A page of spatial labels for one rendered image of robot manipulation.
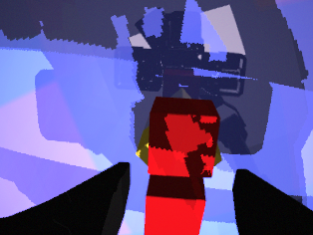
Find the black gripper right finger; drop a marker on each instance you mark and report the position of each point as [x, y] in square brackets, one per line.
[262, 209]

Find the dark red cube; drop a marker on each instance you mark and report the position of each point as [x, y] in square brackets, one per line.
[183, 137]
[174, 205]

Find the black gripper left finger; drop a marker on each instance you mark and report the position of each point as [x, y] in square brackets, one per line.
[95, 207]

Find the yellow cube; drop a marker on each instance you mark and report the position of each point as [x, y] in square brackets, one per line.
[143, 149]

